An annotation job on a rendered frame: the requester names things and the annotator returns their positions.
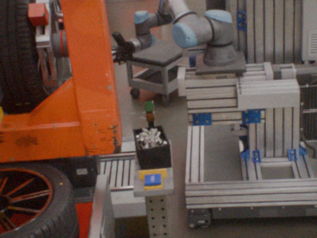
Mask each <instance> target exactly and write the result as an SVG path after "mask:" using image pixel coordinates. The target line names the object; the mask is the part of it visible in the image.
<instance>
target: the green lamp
mask: <svg viewBox="0 0 317 238"><path fill-rule="evenodd" d="M145 111H146V112H151V111H154V102H153V101H146V102H145Z"/></svg>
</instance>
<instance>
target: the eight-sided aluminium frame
mask: <svg viewBox="0 0 317 238"><path fill-rule="evenodd" d="M52 1H53V0H36V3H45V5H46V7H47V10H48V12H49V25H46V26H45V35H42V26H36V46H37V48H38V53H39V58H40V63H41V68H42V75H43V82H44V85H45V89H47V90H48V92H49V93H50V95H51V94H52V93H54V92H55V91H56V90H57V89H58V88H59V87H61V86H62V85H63V84H64V83H65V82H66V81H67V80H68V79H69V78H70V77H71V76H70V73H71V71H72V69H71V64H70V58H69V57H67V76H65V75H64V58H59V79H58V75H57V71H56V66H55V60H54V55H53V49H52V40H51V3H52ZM57 5H58V9H60V11H61V10H62V9H61V4H60V0H57ZM62 23H63V28H64V30H65V27H64V21H63V19H62ZM58 29H59V30H60V24H59V21H58ZM43 48H47V52H48V57H49V63H50V70H51V76H49V75H48V70H47V65H46V59H45V54H44V49H43Z"/></svg>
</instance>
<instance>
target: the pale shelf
mask: <svg viewBox="0 0 317 238"><path fill-rule="evenodd" d="M169 142H170V152H171V162H172V147H171V140H170V139H169ZM166 169H167V177H166V178H163V188H162V189H150V190H144V179H139V170H141V168H140V166H139V161H138V158H137V155H136V152H135V164H134V182H133V195H134V197H144V196H161V195H173V194H174V179H173V163H172V167H171V168H166Z"/></svg>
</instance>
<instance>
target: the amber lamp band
mask: <svg viewBox="0 0 317 238"><path fill-rule="evenodd" d="M146 120H147V122H149V121H155V112H153V113H151V114H147V112H146Z"/></svg>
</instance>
